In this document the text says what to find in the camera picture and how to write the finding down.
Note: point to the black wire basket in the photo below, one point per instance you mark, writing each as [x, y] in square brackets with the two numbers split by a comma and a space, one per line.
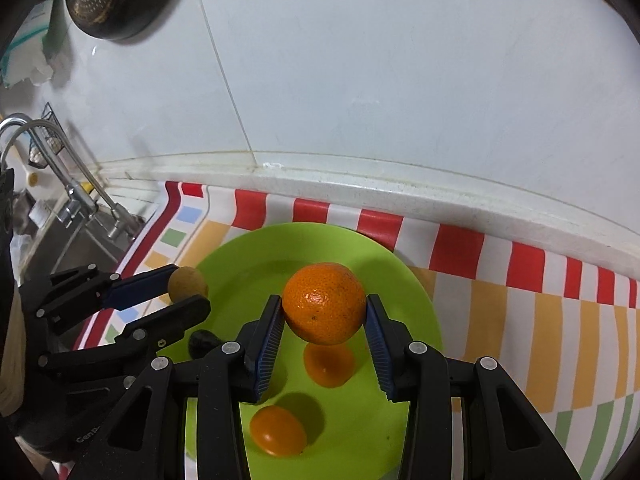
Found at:
[35, 157]

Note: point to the dark plum front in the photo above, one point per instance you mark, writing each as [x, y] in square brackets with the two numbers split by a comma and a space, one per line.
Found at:
[201, 342]

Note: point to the large chrome faucet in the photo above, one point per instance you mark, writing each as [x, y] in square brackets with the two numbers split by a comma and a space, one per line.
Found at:
[79, 200]

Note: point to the colourful striped table mat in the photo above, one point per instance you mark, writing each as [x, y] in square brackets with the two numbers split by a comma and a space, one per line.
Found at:
[565, 330]

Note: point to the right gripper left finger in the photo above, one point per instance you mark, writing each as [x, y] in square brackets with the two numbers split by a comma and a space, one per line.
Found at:
[143, 438]

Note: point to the large orange back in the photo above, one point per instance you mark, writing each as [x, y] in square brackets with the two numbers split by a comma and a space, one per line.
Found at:
[324, 303]

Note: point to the stainless steel sink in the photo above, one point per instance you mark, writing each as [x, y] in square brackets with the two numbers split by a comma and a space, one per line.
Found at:
[59, 248]

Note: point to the green plate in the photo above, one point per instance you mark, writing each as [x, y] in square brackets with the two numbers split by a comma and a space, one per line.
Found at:
[353, 431]

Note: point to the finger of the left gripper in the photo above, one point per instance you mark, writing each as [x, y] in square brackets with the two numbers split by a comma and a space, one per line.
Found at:
[62, 300]
[139, 342]

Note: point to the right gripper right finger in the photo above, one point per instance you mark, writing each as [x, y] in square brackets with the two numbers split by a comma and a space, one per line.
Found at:
[504, 437]

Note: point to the teal tissue box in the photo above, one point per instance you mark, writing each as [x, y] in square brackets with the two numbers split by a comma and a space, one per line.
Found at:
[33, 48]

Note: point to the tan longan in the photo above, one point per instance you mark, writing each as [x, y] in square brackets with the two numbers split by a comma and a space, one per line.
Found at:
[186, 282]

